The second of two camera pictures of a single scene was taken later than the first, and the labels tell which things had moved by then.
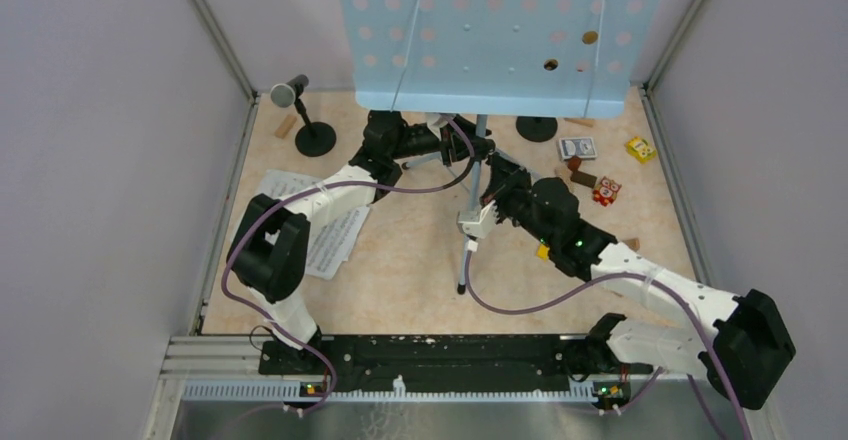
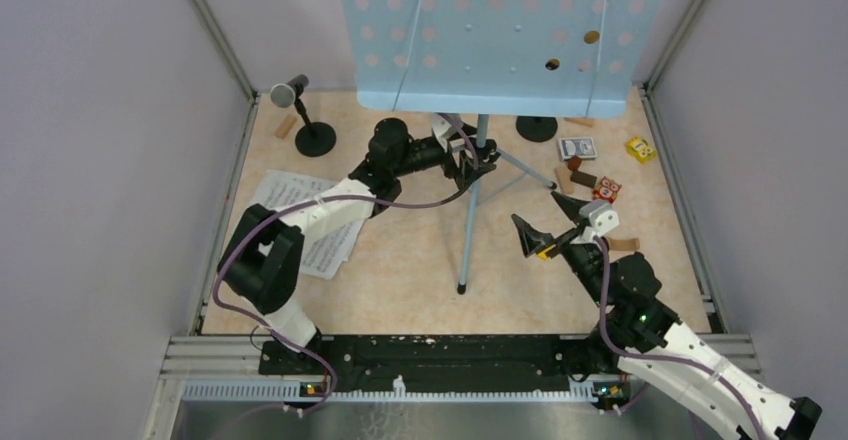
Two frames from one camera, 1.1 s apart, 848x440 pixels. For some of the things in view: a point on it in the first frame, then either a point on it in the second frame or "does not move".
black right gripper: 505,178 -> 532,239
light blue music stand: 541,38 does not move
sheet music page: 332,244 does not move
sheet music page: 282,183 does not move
